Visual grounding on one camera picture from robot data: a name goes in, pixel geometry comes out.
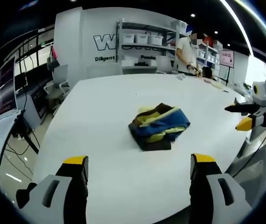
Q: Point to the small white object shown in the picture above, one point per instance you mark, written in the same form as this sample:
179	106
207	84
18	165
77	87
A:
181	76

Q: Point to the grey mesh office chair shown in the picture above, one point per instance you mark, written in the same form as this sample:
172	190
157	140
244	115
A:
254	170

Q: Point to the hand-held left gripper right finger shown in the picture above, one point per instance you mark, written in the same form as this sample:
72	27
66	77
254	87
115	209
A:
219	186

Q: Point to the grey metal shelving rack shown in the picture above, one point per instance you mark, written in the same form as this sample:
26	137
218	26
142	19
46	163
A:
144	46

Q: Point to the black tripod stand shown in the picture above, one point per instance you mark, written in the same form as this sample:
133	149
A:
27	133

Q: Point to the black computer monitor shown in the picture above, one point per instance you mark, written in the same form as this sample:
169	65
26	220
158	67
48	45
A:
20	82

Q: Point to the large display screen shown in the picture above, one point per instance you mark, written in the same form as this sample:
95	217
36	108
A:
3	88

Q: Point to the pink hanging bag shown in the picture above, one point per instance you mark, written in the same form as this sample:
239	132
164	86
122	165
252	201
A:
53	52

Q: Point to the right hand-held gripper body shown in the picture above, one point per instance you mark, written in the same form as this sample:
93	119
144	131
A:
260	98

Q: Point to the blue yellow brown garment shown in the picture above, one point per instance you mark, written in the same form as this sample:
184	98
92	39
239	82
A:
160	126

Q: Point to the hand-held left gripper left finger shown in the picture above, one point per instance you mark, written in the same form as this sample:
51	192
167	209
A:
53	186

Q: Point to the pink screen on stand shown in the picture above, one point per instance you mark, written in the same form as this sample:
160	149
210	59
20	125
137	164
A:
226	58

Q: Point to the white storage bin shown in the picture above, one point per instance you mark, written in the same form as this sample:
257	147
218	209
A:
128	38
141	38
155	39

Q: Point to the grey hanging bag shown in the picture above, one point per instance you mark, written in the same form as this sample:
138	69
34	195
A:
52	63

